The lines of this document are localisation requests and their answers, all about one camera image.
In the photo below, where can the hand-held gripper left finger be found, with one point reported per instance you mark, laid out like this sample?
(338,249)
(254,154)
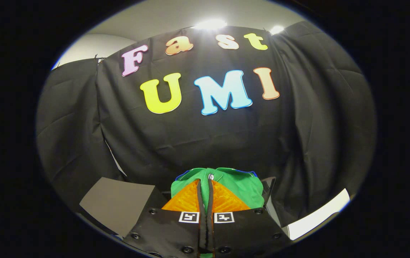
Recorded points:
(169,233)

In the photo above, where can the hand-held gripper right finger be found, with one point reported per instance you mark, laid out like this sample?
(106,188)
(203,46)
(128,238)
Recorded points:
(244,233)

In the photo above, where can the green polo shirt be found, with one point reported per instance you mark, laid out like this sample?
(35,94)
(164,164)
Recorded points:
(244,188)

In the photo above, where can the grey and black cabinet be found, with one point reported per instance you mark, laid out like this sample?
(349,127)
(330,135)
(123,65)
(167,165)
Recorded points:
(119,204)

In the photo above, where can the white board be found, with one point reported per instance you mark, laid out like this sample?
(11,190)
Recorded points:
(319,215)

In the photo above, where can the black backdrop cloth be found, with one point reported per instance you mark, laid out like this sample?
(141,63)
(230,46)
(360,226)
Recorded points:
(208,143)

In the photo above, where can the ceiling light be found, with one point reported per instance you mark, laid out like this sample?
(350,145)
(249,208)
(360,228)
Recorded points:
(210,24)
(276,29)

